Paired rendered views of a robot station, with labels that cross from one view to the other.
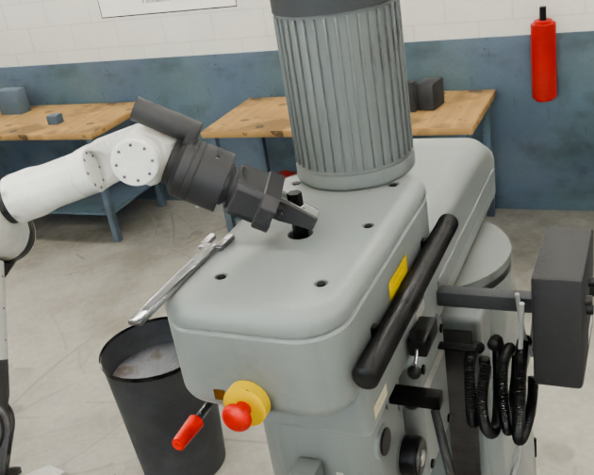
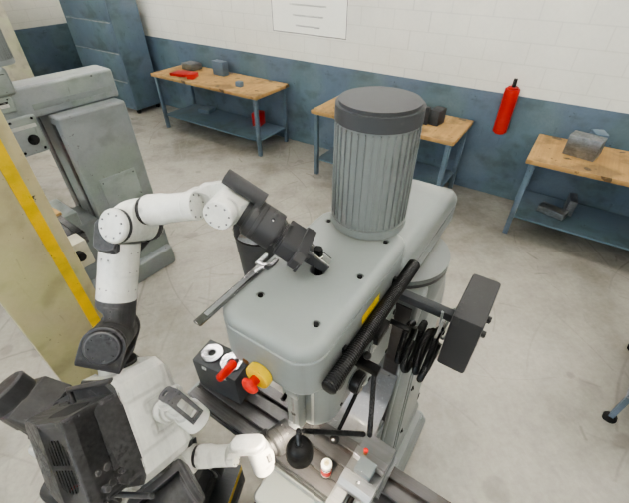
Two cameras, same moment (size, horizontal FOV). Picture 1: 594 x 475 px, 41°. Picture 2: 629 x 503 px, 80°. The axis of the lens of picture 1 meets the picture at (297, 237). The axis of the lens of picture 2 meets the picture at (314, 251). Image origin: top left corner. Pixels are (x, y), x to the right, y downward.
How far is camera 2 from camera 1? 0.42 m
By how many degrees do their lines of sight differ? 15
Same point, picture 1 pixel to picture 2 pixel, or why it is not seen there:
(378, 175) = (377, 235)
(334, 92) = (361, 183)
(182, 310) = (229, 316)
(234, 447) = not seen: hidden behind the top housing
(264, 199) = (296, 254)
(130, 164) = (215, 216)
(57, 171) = (172, 204)
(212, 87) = (323, 83)
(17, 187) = (148, 207)
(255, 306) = (272, 332)
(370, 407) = not seen: hidden behind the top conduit
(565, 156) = (499, 166)
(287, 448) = not seen: hidden behind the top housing
